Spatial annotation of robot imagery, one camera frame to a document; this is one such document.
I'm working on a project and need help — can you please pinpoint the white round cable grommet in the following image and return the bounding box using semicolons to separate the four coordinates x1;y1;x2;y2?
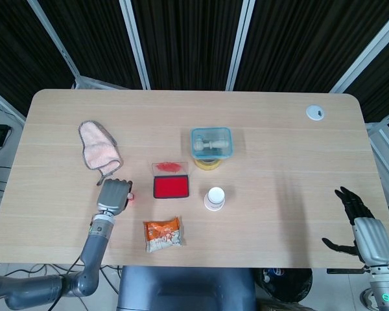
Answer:
305;104;325;121

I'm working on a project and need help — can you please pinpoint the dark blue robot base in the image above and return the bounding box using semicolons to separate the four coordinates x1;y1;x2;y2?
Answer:
116;266;257;311

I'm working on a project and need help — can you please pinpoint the yellow tape roll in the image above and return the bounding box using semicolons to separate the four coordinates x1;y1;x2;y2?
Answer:
194;157;220;170

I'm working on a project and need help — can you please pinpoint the red ink pad clear lid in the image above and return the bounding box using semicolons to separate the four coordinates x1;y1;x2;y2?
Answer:
151;161;191;200

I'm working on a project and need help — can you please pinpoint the right silver and black robot hand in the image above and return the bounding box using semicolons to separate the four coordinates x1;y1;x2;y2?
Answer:
322;186;389;267

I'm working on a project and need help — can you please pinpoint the white partition post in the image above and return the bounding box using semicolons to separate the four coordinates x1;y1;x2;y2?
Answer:
119;0;151;90
226;0;256;91
27;0;80;78
329;14;389;93

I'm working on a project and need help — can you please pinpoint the white paper cup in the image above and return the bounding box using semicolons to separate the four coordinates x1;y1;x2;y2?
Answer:
203;187;227;212

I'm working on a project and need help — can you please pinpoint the clear container with blue lid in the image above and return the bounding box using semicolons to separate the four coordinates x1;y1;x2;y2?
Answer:
190;126;234;160

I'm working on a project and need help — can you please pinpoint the orange and white snack packet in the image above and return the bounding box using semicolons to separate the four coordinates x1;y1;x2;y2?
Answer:
143;216;185;254

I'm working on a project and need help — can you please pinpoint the black trash bin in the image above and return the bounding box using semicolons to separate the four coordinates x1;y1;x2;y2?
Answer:
255;267;313;304

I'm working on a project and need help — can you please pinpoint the left silver and black robot hand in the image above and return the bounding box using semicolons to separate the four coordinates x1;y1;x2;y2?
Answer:
96;178;134;216

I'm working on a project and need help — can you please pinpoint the pink cloth with grey edge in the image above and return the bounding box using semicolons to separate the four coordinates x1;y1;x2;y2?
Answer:
78;120;123;187

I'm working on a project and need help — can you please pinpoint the beige object inside container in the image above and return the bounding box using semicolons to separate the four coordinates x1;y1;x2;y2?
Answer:
194;137;230;152

